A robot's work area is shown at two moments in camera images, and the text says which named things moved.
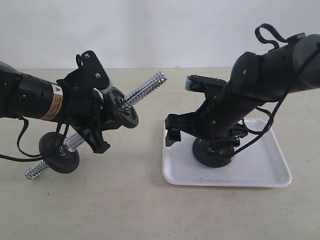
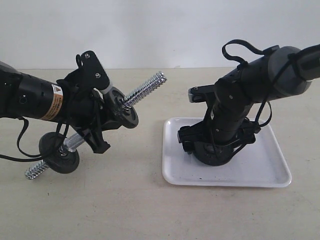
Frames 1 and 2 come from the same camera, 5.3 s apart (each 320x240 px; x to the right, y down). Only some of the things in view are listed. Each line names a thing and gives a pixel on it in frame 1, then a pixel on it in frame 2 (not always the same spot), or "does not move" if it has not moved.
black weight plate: (128, 116) does not move
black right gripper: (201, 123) -> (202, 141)
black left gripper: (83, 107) does not move
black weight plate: (49, 145) does not move
